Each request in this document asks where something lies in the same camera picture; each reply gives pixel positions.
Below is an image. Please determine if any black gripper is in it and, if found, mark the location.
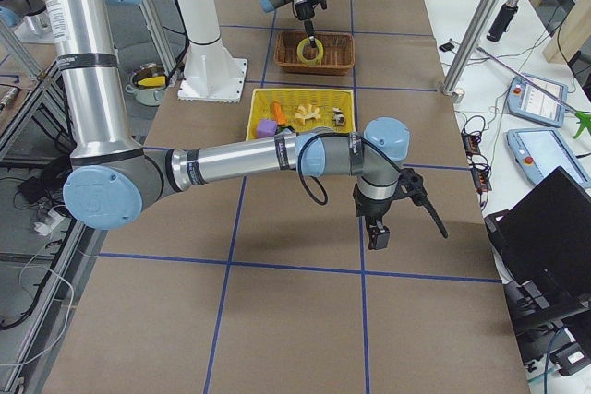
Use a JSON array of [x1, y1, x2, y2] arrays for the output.
[[295, 0, 323, 55], [353, 184, 397, 250]]

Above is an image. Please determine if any brown wicker basket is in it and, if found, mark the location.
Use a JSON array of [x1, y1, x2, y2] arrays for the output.
[[273, 30, 355, 76]]

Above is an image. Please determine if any yellow plastic basket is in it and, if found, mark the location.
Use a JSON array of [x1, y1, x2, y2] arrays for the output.
[[246, 88, 356, 140]]

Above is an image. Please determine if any toy croissant bread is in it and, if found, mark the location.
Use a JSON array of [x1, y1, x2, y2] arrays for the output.
[[295, 104, 321, 125]]

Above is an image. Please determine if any orange toy carrot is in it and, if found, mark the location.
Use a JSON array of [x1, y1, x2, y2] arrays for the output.
[[271, 101, 288, 126]]

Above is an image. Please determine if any toy panda figure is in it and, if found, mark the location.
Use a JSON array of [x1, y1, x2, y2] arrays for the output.
[[332, 108, 346, 127]]

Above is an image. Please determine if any purple block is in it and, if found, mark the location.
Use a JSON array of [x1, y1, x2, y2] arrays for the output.
[[255, 119, 278, 138]]

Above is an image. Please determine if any orange black usb hub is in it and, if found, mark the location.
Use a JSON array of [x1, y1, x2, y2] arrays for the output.
[[461, 131, 491, 194]]

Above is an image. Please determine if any small black adapter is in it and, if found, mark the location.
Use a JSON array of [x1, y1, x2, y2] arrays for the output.
[[439, 42, 454, 52]]

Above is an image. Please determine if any black laptop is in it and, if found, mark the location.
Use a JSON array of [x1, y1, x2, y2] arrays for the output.
[[483, 165, 591, 303]]

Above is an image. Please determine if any metal pot with corn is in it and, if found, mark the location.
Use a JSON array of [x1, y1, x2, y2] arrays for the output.
[[125, 63, 167, 107]]

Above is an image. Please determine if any near teach pendant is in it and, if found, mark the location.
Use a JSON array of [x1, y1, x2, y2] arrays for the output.
[[506, 128, 590, 189]]

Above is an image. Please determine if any teach pendant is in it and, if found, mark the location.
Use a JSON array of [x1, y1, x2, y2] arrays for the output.
[[507, 74, 568, 128], [506, 128, 590, 189]]

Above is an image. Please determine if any black water bottle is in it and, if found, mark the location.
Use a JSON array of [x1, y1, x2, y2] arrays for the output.
[[486, 0, 519, 42]]

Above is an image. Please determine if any far teach pendant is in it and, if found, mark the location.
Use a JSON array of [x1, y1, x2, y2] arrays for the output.
[[507, 74, 568, 128]]

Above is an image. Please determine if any green grabber stick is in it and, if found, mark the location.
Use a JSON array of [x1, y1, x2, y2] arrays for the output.
[[476, 45, 590, 138]]

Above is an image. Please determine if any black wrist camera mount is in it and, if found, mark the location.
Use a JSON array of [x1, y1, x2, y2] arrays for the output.
[[395, 168, 428, 206]]

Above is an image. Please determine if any black camera cable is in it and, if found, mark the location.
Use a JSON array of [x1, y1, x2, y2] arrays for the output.
[[295, 133, 450, 240]]

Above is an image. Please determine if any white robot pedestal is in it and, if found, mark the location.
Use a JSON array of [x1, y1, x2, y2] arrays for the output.
[[177, 0, 247, 102]]

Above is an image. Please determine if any aluminium frame post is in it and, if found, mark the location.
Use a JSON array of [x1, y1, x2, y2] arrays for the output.
[[439, 0, 499, 103]]

